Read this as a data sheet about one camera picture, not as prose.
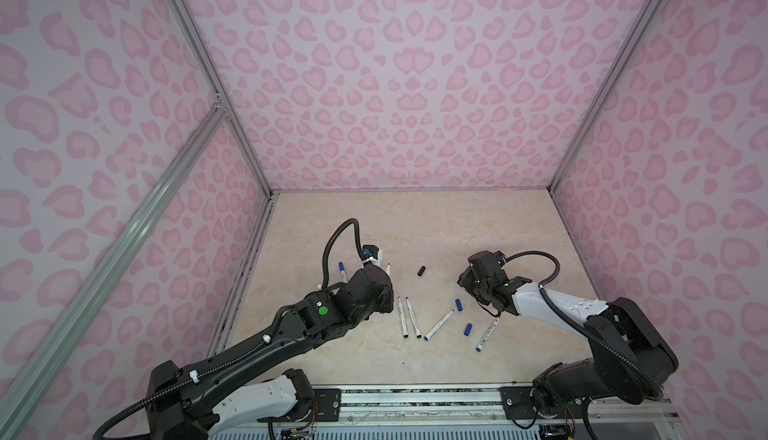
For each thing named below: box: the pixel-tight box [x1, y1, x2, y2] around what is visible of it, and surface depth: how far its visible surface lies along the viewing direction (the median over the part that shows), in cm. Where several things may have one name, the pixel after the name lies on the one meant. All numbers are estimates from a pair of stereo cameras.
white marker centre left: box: [397, 296, 409, 339], surface depth 88 cm
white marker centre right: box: [405, 296, 422, 339], surface depth 88 cm
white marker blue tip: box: [424, 310, 455, 341], surface depth 87 cm
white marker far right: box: [475, 317, 500, 353], surface depth 85 cm
